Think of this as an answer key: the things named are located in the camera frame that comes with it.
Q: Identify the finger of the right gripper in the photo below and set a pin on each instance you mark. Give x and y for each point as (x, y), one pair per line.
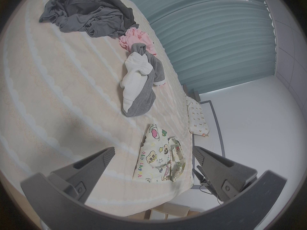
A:
(201, 178)

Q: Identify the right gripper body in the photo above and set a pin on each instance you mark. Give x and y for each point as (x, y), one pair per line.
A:
(206, 187)

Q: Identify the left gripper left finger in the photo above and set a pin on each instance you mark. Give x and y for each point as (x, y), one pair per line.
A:
(84, 176)

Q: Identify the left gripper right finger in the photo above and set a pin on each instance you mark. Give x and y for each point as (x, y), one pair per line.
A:
(225, 176)

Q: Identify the white printed pyjama top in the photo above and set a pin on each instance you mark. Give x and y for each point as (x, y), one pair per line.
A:
(153, 157)

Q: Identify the white printed pillow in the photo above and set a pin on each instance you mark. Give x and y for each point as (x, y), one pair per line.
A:
(197, 118)

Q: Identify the bed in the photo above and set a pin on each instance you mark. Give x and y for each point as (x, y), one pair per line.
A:
(60, 92)

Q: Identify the grey white garment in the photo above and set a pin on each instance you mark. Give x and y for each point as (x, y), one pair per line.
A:
(134, 80)

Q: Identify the pink garment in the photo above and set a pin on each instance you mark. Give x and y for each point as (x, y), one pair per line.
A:
(134, 38)

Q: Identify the black garment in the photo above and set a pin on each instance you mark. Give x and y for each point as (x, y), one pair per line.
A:
(96, 8)

